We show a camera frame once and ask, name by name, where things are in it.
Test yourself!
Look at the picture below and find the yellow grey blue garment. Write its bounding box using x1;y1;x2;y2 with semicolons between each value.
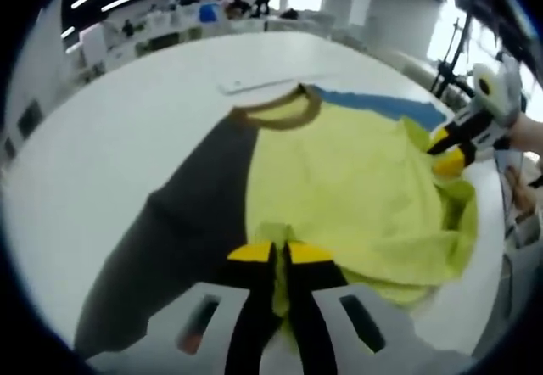
72;81;480;358

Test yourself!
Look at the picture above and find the blue hanging cloth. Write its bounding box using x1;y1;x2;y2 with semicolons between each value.
199;3;220;24

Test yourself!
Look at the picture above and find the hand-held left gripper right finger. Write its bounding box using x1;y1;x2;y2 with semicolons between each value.
282;241;474;375

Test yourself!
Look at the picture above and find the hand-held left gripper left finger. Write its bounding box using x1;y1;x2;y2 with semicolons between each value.
87;240;280;375

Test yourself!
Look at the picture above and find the black tripod stand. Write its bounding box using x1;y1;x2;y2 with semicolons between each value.
432;16;474;98

